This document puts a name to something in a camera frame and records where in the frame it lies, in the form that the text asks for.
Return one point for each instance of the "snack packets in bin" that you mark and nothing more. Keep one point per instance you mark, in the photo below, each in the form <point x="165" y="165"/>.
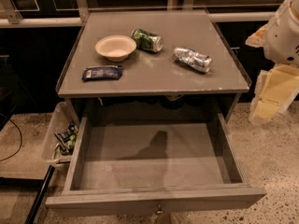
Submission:
<point x="66" y="141"/>

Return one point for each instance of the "open grey top drawer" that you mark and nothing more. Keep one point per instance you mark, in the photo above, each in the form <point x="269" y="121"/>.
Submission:
<point x="126" y="167"/>

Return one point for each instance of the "metal railing frame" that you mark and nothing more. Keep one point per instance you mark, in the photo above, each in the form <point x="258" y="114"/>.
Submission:
<point x="46" y="13"/>

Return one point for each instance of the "green soda can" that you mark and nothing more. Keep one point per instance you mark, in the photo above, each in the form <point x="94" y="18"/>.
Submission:
<point x="147" y="41"/>

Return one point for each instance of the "metal drawer handle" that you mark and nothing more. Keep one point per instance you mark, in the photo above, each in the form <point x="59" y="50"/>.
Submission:
<point x="159" y="210"/>

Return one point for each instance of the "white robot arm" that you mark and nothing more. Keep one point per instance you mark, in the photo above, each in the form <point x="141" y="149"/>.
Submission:
<point x="277" y="88"/>

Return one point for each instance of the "silver redbull can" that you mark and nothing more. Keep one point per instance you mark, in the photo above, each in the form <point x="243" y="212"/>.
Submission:
<point x="195" y="60"/>

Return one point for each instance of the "grey wooden cabinet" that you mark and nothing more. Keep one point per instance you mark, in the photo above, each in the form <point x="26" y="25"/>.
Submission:
<point x="156" y="74"/>

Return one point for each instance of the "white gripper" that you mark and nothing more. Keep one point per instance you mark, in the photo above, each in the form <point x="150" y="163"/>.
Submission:
<point x="282" y="39"/>

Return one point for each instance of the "blue snack packet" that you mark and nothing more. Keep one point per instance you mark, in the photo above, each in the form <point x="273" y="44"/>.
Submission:
<point x="103" y="72"/>

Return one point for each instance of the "beige paper bowl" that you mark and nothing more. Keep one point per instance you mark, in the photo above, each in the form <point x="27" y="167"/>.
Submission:
<point x="115" y="48"/>

